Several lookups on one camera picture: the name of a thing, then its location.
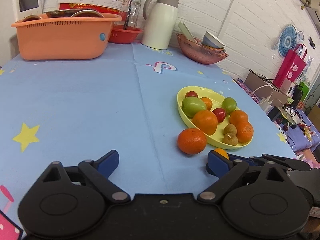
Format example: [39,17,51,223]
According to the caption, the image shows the metal bowls in basket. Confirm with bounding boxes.
[17,9,104,23]

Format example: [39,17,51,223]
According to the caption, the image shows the small red tomato in plate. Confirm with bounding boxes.
[185,90,199,98]

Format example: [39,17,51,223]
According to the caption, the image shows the white thermos jug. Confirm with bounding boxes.
[141,0,179,50]

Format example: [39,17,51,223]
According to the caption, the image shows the brown longan fruit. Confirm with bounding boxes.
[223,124,237,135]
[222,133,238,146]

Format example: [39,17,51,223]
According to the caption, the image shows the large green fruit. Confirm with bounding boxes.
[181,96,207,118]

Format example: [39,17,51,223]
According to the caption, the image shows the light blue tablecloth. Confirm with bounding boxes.
[1,43,295,223]

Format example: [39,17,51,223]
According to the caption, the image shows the blue white stacked bowls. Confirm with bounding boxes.
[202,31,225,49]

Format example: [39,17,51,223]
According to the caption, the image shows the white appliance with screen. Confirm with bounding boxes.
[1,0,45,67]

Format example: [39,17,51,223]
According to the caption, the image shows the large orange mandarin on cloth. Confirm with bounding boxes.
[177,128,207,155]

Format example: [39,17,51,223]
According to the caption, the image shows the pink gift bag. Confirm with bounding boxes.
[273,43,308,88]

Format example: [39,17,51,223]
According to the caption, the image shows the small green fruit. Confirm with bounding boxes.
[221,97,237,115]

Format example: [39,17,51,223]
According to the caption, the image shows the red plastic colander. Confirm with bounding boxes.
[109,25,143,44]

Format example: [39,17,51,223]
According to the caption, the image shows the big orange in plate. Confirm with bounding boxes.
[192,110,218,136]

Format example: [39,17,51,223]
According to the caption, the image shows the small orange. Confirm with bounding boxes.
[214,148,229,160]

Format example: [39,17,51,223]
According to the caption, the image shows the white plate in bowl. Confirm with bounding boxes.
[178,22,197,43]

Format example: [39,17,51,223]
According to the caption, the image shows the yellow-orange small citrus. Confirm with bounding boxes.
[200,97,213,111]

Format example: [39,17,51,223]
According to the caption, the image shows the green gift bag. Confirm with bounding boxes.
[299,81,310,101]

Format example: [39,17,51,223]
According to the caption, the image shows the mandarin in plate rear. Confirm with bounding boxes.
[229,109,248,126]

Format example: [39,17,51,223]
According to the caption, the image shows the pink glass bowl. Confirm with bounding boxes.
[176,34,228,65]

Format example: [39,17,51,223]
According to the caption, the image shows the orange plastic basket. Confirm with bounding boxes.
[11,13,121,60]

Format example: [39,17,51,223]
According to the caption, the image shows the yellow oval plate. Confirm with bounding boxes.
[176,86,253,150]

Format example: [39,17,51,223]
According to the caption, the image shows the glass cup in colander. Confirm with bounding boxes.
[119,0,141,30]

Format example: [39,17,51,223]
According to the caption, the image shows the mandarin in plate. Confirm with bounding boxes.
[236,121,254,143]
[229,109,248,126]

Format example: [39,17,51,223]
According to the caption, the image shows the mandarin in plate front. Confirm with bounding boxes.
[236,121,254,143]

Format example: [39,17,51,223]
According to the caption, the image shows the blue round fan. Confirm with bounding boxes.
[272,24,297,57]

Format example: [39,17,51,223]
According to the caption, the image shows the white charger cable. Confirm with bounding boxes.
[251,84,288,114]

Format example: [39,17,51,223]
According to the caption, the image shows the cardboard box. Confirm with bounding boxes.
[244,70,289,106]

